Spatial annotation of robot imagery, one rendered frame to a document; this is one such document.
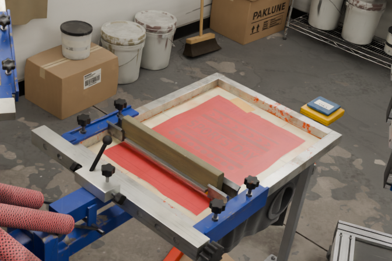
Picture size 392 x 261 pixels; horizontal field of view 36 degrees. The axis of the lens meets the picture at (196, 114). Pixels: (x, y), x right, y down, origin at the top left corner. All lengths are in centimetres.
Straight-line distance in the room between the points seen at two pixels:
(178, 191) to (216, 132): 37
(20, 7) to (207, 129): 195
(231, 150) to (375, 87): 301
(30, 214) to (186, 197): 56
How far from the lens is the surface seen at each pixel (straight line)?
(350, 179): 379
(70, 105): 389
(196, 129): 214
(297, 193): 265
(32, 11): 392
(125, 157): 196
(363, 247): 300
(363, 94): 480
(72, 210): 163
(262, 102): 232
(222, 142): 209
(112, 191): 165
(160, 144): 188
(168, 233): 161
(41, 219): 147
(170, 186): 186
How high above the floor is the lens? 211
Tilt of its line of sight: 31 degrees down
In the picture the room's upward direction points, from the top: 8 degrees clockwise
